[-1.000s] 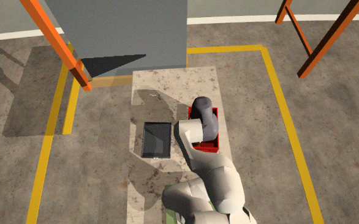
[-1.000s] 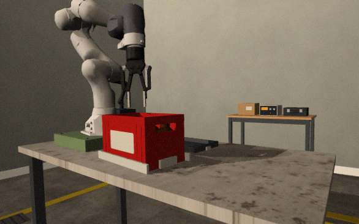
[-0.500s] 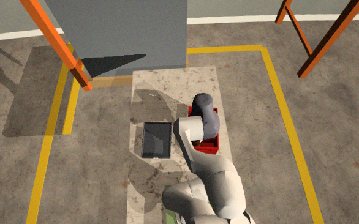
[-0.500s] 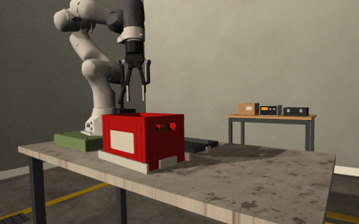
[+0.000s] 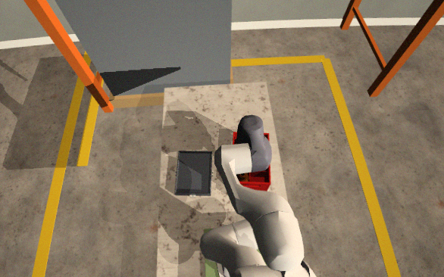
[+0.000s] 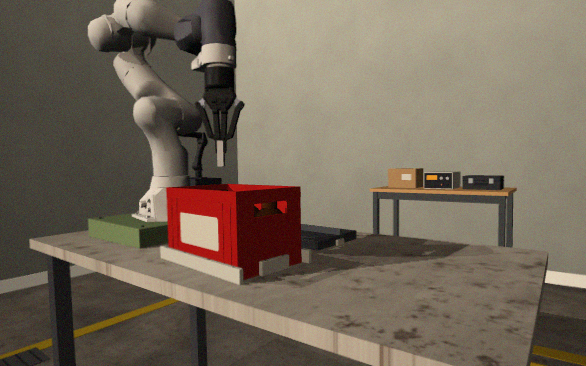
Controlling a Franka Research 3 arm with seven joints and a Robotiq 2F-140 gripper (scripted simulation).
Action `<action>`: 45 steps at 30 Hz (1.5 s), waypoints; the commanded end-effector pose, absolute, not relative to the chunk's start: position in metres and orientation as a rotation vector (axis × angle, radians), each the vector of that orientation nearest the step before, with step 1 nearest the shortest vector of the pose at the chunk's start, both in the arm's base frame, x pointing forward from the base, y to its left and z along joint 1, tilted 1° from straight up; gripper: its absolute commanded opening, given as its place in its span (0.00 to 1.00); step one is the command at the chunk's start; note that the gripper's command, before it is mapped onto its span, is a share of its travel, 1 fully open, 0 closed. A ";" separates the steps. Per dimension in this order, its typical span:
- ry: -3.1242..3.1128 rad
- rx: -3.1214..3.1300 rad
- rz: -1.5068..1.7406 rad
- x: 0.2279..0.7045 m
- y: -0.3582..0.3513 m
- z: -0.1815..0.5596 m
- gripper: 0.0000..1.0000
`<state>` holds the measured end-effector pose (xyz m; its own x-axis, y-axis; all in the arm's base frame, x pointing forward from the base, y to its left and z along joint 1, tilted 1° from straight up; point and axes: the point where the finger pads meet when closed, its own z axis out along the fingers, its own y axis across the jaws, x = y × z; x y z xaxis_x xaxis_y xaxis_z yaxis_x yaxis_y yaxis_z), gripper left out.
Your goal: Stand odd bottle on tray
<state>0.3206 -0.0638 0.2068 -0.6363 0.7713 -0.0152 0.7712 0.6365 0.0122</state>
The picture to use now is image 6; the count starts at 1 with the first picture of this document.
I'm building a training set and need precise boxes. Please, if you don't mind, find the red plastic crate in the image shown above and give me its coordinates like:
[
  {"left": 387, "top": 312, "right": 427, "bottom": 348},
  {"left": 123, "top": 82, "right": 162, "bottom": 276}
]
[{"left": 166, "top": 184, "right": 302, "bottom": 280}]

